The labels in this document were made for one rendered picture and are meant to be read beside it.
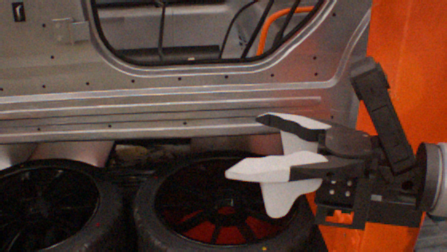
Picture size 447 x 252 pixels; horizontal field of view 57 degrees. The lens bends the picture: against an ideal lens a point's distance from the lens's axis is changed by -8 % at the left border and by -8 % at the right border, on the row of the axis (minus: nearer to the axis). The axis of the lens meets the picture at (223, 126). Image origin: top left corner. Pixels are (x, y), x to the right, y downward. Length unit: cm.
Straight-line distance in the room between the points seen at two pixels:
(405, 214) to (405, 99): 47
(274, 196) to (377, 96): 13
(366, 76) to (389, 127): 5
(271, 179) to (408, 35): 54
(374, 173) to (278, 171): 10
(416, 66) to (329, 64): 58
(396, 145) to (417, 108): 51
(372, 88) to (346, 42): 102
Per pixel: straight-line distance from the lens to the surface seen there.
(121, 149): 286
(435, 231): 203
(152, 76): 137
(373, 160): 43
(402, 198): 47
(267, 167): 39
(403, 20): 86
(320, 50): 141
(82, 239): 146
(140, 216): 151
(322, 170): 39
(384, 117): 42
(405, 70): 89
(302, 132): 49
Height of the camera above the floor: 146
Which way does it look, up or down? 29 degrees down
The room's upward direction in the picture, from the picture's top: straight up
